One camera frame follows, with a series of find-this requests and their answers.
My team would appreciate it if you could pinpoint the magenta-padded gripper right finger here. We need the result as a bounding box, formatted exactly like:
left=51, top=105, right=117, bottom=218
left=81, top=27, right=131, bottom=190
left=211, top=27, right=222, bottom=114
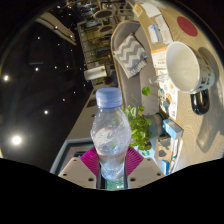
left=124, top=146, right=166, bottom=190

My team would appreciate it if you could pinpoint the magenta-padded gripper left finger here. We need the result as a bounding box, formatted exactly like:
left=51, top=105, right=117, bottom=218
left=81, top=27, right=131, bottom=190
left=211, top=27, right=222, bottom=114
left=57, top=146, right=100, bottom=190

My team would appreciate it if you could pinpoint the clear blue-capped water bottle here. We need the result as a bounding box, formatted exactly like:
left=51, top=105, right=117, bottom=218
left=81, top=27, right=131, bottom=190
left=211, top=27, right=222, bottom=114
left=90, top=87, right=133, bottom=183

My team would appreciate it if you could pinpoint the flat blue card box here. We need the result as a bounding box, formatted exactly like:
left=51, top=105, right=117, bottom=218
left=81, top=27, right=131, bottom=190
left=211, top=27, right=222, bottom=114
left=160, top=159, right=171, bottom=176

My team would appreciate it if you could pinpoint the green potted plant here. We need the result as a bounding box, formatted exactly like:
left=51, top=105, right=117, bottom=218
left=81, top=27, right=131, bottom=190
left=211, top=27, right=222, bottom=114
left=122, top=86, right=165, bottom=157

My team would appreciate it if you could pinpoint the small light blue carton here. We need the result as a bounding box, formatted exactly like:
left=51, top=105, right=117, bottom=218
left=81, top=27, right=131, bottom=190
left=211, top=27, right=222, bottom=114
left=162, top=118, right=185, bottom=141

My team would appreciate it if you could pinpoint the printed paper menu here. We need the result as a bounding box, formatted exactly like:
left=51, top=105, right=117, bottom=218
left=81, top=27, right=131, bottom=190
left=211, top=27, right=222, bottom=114
left=151, top=46, right=180, bottom=122

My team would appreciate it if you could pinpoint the grey wood-framed sofa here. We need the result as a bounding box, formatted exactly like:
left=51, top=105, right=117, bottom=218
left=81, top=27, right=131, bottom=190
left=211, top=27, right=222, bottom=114
left=109, top=19, right=162, bottom=117

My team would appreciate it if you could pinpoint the group of ceiling lights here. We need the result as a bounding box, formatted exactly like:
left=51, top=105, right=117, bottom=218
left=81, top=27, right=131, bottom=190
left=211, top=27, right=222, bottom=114
left=1, top=23, right=73, bottom=148

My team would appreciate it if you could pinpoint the grey chevron pillow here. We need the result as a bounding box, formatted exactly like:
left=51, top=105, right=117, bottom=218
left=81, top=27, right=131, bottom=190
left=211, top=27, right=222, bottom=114
left=112, top=33, right=149, bottom=80

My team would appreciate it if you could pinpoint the flat round red coaster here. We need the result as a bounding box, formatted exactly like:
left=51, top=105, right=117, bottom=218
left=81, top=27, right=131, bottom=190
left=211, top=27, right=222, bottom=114
left=176, top=15, right=199, bottom=38

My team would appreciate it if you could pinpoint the yellow square card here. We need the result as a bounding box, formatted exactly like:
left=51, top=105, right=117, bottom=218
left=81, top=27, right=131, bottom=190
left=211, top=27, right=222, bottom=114
left=132, top=3, right=145, bottom=18

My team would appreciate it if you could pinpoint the group of dining chairs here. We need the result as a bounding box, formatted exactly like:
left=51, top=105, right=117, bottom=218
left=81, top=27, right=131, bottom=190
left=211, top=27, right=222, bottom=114
left=92, top=0, right=135, bottom=22

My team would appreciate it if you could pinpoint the white mug with black handle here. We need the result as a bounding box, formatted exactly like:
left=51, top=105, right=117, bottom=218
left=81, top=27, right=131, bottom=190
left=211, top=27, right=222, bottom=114
left=165, top=41, right=217, bottom=116

